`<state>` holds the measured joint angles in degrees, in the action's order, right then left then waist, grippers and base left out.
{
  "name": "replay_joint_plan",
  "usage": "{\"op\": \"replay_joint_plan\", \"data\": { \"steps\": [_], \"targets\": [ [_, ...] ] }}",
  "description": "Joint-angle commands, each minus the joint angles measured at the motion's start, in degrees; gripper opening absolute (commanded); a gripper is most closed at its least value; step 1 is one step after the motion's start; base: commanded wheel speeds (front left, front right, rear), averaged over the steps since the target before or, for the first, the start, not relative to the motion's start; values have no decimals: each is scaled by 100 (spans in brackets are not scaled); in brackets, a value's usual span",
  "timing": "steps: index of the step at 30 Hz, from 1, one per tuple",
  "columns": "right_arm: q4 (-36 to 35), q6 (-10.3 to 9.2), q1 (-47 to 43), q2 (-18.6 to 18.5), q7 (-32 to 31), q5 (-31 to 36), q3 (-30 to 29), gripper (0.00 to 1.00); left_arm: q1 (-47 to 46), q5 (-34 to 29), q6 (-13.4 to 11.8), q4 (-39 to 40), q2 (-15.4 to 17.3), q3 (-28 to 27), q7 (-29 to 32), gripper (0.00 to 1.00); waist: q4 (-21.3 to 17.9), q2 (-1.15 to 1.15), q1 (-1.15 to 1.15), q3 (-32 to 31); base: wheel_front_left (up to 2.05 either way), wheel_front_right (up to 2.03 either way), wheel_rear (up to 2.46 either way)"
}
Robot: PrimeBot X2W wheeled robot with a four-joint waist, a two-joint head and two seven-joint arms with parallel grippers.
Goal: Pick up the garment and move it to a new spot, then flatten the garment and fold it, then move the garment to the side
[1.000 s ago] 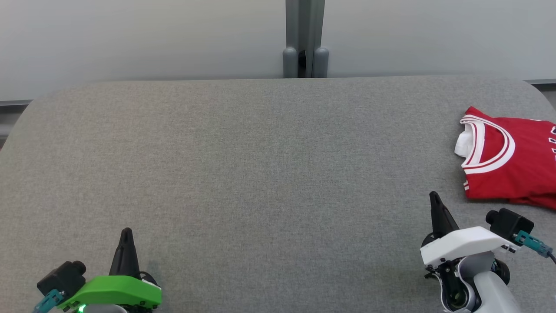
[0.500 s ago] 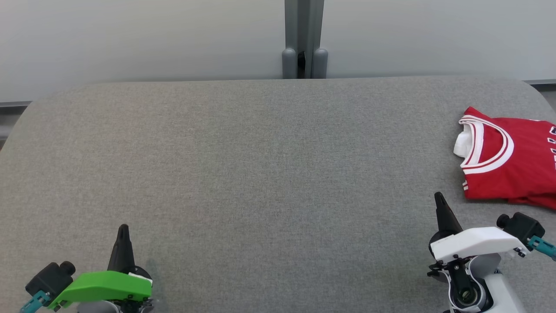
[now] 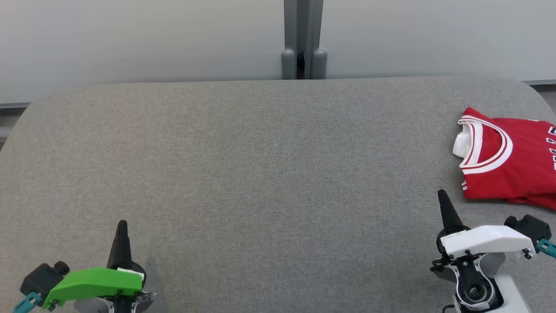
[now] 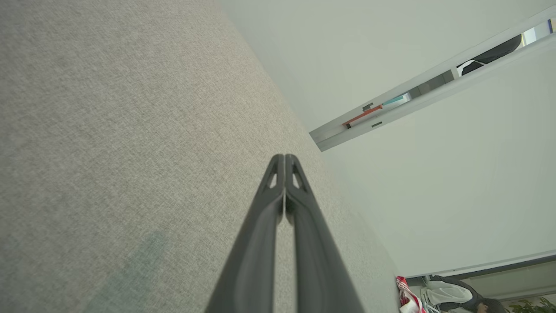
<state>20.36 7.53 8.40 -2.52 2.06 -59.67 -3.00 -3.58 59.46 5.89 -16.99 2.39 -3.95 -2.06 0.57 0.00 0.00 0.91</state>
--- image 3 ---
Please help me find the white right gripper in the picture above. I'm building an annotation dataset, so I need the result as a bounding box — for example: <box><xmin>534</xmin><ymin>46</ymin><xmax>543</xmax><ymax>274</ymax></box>
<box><xmin>430</xmin><ymin>190</ymin><xmax>536</xmax><ymax>272</ymax></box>

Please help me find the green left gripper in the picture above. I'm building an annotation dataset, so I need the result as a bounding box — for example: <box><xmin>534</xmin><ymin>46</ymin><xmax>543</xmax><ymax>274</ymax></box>
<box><xmin>42</xmin><ymin>220</ymin><xmax>155</xmax><ymax>310</ymax></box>

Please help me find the red and white jersey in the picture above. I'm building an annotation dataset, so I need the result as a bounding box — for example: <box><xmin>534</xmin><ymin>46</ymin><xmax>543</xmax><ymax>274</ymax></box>
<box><xmin>452</xmin><ymin>107</ymin><xmax>556</xmax><ymax>210</ymax></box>

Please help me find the teal cable connector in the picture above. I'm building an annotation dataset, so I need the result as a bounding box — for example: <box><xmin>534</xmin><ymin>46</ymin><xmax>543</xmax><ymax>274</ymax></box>
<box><xmin>536</xmin><ymin>239</ymin><xmax>556</xmax><ymax>258</ymax></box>
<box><xmin>13</xmin><ymin>292</ymin><xmax>43</xmax><ymax>313</ymax></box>

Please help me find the grey post with rounded feet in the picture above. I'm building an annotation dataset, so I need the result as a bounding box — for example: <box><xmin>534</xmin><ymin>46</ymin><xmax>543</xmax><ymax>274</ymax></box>
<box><xmin>281</xmin><ymin>0</ymin><xmax>328</xmax><ymax>80</ymax></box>

